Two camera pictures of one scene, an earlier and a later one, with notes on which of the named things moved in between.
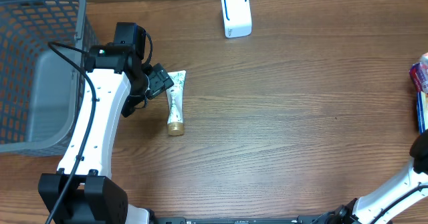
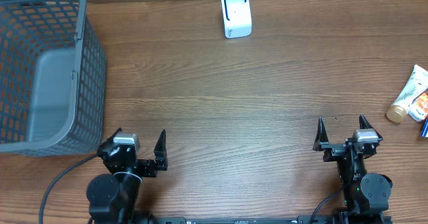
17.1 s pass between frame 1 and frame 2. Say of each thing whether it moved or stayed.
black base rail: stayed
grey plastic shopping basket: stayed
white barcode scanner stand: stayed
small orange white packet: moved
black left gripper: moved
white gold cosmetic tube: moved
